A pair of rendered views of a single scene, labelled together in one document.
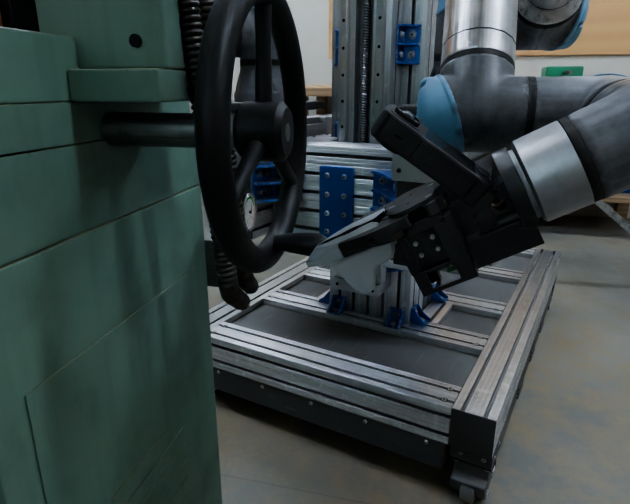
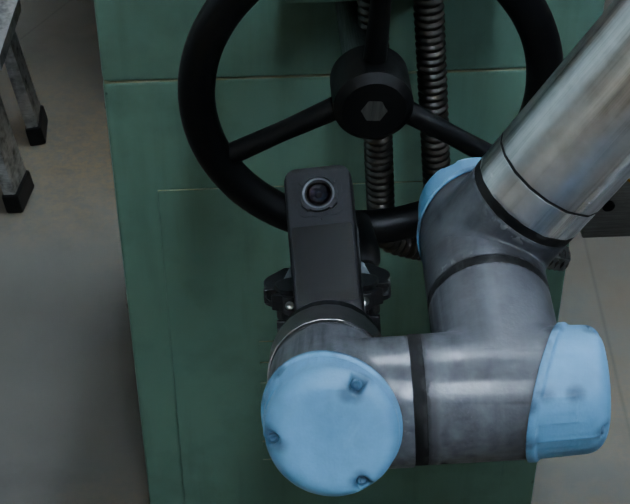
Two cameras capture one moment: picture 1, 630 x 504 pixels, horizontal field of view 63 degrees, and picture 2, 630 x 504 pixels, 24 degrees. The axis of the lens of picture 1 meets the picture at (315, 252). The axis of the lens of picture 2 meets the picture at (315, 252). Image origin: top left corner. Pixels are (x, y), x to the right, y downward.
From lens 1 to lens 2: 1.03 m
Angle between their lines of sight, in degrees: 67
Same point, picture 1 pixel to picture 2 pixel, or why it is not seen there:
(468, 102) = (425, 229)
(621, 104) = (292, 348)
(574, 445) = not seen: outside the picture
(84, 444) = (227, 269)
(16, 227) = (176, 52)
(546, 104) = (434, 304)
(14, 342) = (154, 144)
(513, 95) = (436, 262)
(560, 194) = not seen: hidden behind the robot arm
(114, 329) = not seen: hidden behind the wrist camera
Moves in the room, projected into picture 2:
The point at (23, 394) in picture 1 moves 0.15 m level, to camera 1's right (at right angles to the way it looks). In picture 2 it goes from (157, 188) to (190, 291)
